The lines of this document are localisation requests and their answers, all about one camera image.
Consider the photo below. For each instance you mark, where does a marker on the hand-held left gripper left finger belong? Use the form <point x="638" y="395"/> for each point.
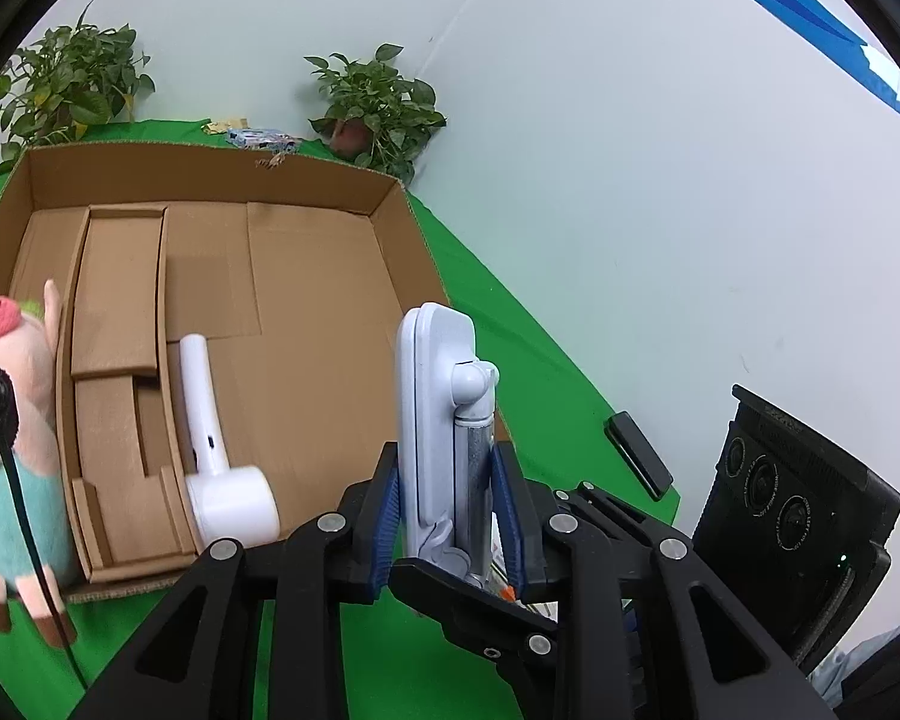
<point x="386" y="532"/>

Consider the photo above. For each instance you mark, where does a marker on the person's clothing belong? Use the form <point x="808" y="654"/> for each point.
<point x="870" y="667"/>

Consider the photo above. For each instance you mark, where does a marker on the yellow paper pieces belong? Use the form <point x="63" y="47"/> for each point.
<point x="229" y="125"/>

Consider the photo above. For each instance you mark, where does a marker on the large cardboard box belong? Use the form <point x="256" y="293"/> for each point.
<point x="315" y="300"/>

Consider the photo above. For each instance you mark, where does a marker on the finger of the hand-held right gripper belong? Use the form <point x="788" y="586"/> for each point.
<point x="607" y="514"/>
<point x="487" y="630"/>

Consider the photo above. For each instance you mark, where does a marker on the potted plant in brown pot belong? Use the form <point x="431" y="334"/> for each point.
<point x="379" y="109"/>

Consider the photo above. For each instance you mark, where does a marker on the green tablecloth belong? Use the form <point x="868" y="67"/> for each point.
<point x="540" y="360"/>

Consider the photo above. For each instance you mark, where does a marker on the blue patterned packet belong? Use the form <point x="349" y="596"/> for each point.
<point x="262" y="139"/>

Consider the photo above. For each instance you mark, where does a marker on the pink pig plush toy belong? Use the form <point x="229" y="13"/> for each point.
<point x="15" y="510"/>

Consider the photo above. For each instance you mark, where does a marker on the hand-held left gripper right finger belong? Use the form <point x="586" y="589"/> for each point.
<point x="508" y="525"/>

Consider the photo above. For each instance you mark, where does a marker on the bushy potted green plant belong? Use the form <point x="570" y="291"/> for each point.
<point x="67" y="82"/>

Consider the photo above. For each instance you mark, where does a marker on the blue wall banner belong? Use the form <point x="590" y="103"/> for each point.
<point x="795" y="0"/>

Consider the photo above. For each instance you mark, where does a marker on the black phone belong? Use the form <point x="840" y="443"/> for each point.
<point x="637" y="457"/>

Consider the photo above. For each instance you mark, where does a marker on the white folding phone stand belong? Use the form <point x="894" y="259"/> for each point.
<point x="435" y="405"/>

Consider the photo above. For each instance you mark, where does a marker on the narrow long cardboard box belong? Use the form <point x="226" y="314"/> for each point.
<point x="116" y="300"/>

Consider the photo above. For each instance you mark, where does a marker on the white handheld device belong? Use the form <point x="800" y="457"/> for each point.
<point x="232" y="502"/>

